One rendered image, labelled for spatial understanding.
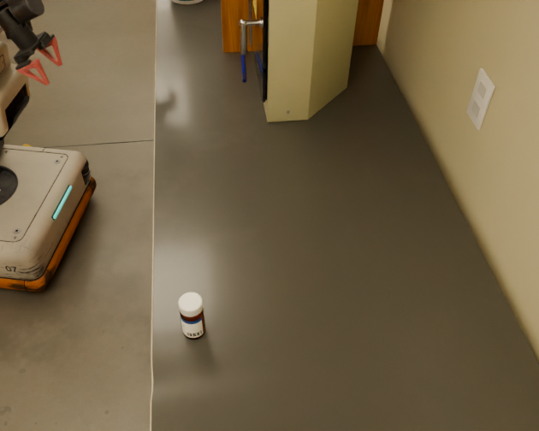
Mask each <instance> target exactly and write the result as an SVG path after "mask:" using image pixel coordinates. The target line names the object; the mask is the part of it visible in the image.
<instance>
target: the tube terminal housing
mask: <svg viewBox="0 0 539 431"><path fill-rule="evenodd" d="M357 11H358V0H269V45H268V79H267V100H265V103H264V110H265V114H266V118H267V122H276V121H301V120H308V119H310V118H311V117H312V116H313V115H314V114H316V113H317V112H318V111H319V110H320V109H321V108H322V107H324V106H325V105H326V104H327V103H329V102H330V101H331V100H332V99H334V98H335V97H336V96H337V95H339V94H340V93H341V92H343V91H344V90H345V89H346V88H347V82H348V75H349V68H350V62H351V55H352V43H353V37H354V30H355V24H356V17H357Z"/></svg>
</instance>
